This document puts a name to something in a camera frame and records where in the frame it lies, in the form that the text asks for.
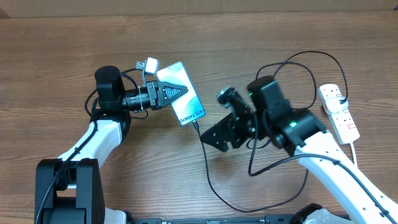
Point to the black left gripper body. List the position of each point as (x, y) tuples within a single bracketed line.
[(152, 86)]

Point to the white charger plug adapter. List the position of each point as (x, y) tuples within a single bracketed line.
[(335, 104)]

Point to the white power strip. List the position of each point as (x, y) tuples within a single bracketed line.
[(342, 122)]

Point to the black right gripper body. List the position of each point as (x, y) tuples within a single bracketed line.
[(245, 125)]

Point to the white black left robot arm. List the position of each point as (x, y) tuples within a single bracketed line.
[(69, 189)]

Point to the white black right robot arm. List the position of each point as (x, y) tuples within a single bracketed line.
[(306, 139)]

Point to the blue Galaxy smartphone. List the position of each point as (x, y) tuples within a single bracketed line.
[(188, 106)]

